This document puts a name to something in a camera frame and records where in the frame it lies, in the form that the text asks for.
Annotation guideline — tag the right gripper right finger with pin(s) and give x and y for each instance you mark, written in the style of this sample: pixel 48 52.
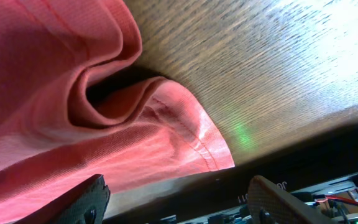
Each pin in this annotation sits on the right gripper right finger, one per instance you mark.
pixel 268 203

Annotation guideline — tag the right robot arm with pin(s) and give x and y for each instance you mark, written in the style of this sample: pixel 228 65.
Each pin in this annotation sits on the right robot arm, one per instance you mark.
pixel 315 181

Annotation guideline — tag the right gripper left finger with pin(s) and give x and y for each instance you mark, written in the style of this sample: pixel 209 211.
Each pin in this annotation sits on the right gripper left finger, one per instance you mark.
pixel 84 204

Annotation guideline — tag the red printed t-shirt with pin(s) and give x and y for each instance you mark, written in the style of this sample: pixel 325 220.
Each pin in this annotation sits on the red printed t-shirt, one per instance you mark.
pixel 62 121

